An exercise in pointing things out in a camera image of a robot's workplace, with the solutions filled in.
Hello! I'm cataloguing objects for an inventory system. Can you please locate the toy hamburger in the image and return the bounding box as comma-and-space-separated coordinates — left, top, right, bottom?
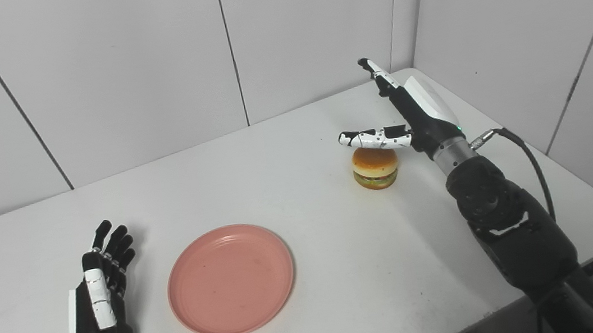
350, 143, 402, 193

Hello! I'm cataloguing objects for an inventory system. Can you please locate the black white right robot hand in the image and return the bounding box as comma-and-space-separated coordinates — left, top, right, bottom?
329, 47, 468, 170

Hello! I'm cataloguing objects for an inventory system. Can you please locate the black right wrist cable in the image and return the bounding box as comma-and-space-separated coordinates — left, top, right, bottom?
468, 122, 557, 230

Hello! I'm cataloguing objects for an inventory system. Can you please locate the pink round plate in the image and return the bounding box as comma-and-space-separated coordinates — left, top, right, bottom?
161, 218, 302, 333

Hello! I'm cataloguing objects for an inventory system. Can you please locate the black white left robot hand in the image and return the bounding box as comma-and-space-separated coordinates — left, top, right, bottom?
56, 217, 146, 333

